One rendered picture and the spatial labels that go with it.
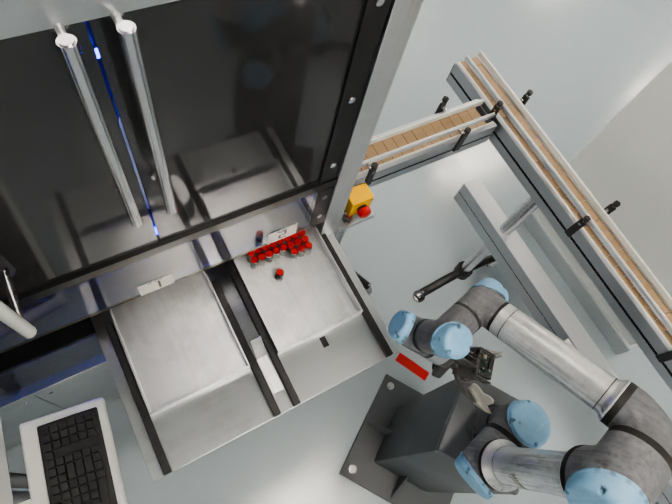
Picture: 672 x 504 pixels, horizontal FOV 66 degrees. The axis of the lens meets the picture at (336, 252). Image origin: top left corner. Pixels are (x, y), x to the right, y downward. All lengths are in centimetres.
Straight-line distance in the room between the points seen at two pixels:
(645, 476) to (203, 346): 100
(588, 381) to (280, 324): 76
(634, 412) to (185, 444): 97
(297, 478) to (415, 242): 123
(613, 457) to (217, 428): 87
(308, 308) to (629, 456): 83
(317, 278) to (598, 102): 265
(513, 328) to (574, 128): 248
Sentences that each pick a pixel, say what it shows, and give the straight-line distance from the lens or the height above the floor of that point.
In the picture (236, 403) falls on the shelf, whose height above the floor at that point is 88.
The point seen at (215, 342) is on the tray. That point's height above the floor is 88.
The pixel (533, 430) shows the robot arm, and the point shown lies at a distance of 142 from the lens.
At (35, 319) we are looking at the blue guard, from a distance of 129.
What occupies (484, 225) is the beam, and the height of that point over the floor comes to 50.
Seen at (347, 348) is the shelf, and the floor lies 88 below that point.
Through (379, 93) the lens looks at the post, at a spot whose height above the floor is 150.
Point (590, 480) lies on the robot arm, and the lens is 102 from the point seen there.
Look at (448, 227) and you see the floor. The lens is 274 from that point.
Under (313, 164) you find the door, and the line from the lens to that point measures 115.
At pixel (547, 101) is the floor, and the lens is 354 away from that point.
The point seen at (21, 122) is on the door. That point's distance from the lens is 78.
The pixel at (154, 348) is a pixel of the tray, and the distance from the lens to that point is 143.
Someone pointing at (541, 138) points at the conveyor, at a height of 93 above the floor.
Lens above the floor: 225
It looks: 64 degrees down
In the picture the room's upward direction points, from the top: 22 degrees clockwise
